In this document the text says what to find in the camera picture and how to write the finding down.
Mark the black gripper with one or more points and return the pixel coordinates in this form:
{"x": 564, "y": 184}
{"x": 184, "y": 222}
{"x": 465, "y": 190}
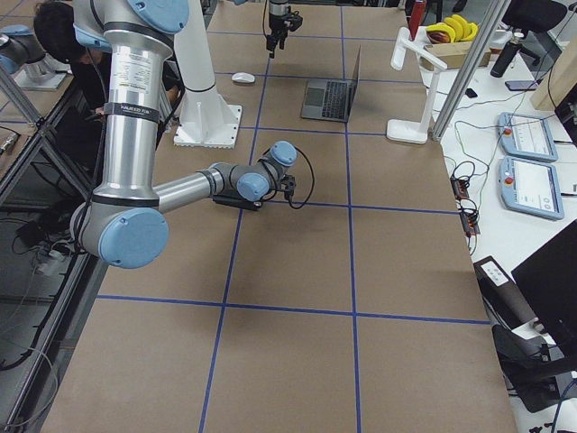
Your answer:
{"x": 235, "y": 201}
{"x": 274, "y": 23}

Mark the black monitor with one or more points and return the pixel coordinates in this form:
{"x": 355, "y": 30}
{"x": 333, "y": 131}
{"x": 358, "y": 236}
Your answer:
{"x": 547, "y": 280}

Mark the lower blue teach pendant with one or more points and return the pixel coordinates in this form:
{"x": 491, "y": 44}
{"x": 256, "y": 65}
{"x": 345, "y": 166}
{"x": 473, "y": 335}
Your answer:
{"x": 530, "y": 187}

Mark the black water bottle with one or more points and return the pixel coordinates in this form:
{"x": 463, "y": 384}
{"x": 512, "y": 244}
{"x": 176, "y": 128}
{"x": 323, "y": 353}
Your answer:
{"x": 508, "y": 53}

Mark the black office chair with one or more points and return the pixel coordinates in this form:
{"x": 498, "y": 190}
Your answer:
{"x": 536, "y": 16}

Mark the seated person in black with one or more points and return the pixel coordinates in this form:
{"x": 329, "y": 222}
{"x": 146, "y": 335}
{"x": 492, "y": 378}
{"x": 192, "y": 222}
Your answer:
{"x": 77, "y": 137}

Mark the smartphone on side table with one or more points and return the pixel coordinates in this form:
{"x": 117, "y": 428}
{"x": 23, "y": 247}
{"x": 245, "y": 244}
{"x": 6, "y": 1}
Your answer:
{"x": 521, "y": 85}

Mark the grey laptop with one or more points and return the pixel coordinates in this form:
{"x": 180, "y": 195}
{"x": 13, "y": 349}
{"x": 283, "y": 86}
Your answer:
{"x": 331, "y": 99}

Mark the upper blue teach pendant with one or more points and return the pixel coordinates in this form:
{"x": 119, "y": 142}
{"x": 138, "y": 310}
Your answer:
{"x": 526, "y": 136}

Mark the blue teach pendant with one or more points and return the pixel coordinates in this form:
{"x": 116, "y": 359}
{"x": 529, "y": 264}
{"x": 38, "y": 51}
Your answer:
{"x": 530, "y": 187}
{"x": 526, "y": 136}

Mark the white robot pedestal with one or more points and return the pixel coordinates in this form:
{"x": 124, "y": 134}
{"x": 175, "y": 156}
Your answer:
{"x": 205, "y": 119}

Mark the aluminium frame post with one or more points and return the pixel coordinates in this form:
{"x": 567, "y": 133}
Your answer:
{"x": 493, "y": 16}

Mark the white computer mouse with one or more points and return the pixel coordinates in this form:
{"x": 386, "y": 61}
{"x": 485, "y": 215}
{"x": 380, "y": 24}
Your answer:
{"x": 243, "y": 78}

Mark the dark teal mouse pad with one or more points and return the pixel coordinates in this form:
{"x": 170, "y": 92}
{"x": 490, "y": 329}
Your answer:
{"x": 237, "y": 202}

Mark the red bottle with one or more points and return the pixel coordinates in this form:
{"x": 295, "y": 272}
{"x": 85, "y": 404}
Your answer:
{"x": 416, "y": 16}

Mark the yellow bananas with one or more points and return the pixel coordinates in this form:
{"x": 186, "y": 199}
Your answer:
{"x": 452, "y": 29}

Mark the cardboard box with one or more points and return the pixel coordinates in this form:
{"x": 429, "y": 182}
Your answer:
{"x": 453, "y": 54}

